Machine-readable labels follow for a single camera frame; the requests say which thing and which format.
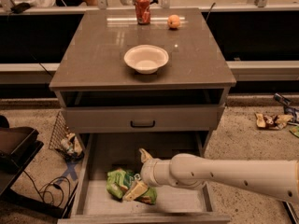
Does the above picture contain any orange soda can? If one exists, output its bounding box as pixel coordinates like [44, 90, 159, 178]
[135, 0, 150, 24]

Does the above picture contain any blue snack packet on floor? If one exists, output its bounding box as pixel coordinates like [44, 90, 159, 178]
[274, 93, 299, 124]

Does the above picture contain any open middle drawer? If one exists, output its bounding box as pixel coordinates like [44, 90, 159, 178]
[58, 132, 230, 224]

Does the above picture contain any grey drawer cabinet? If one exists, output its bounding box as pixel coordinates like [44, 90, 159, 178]
[50, 8, 235, 224]

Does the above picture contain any crumpled snack wrapper on floor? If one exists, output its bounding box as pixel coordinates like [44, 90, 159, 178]
[255, 113, 292, 130]

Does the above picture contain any crumpled packet in basket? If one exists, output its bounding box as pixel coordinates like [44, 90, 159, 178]
[61, 133, 82, 158]

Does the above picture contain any white paper bowl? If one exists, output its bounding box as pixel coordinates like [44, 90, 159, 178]
[123, 45, 169, 75]

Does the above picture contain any black device on ledge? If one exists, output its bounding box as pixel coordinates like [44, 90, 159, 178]
[11, 2, 31, 14]

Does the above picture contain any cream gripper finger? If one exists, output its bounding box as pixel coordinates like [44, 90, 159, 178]
[139, 148, 153, 163]
[122, 180, 149, 202]

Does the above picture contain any green rice chip bag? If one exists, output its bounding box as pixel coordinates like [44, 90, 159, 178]
[106, 169, 157, 204]

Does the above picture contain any green packet at edge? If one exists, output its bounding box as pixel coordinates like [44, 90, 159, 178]
[290, 126, 299, 138]

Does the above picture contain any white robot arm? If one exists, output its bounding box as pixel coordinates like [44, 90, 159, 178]
[124, 148, 299, 203]

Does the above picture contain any orange fruit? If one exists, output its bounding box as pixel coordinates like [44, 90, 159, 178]
[167, 15, 180, 29]

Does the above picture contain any wire mesh basket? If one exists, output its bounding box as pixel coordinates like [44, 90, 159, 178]
[49, 112, 84, 161]

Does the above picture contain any black bar on floor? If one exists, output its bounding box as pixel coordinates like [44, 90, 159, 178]
[283, 202, 299, 224]

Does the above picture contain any black cable on floor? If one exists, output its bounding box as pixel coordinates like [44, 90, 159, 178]
[22, 170, 73, 208]

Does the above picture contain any black tray stand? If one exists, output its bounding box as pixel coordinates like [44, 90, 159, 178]
[0, 116, 43, 199]

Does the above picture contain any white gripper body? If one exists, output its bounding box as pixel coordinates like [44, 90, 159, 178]
[140, 159, 171, 187]

